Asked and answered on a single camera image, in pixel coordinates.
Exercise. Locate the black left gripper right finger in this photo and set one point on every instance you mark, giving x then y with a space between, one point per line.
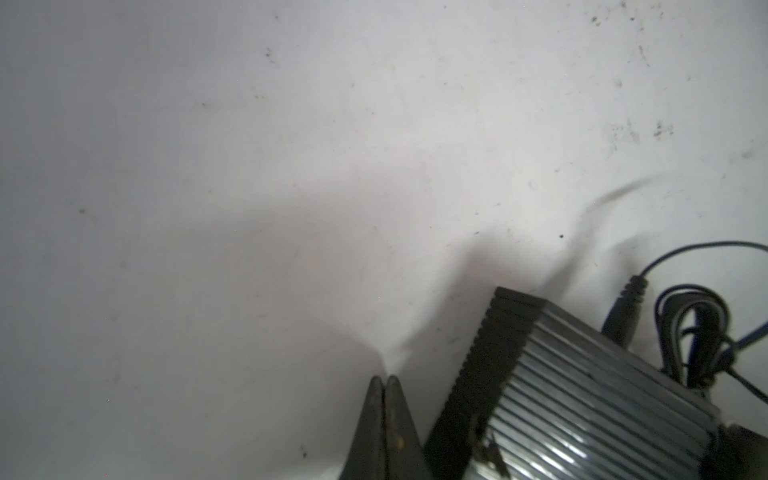
404 455

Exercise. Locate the black power adapter with cord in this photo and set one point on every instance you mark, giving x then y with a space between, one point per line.
692 324

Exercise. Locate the black network switch box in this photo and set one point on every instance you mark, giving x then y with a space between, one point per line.
542 395

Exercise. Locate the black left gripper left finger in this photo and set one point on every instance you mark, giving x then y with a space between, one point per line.
367 455

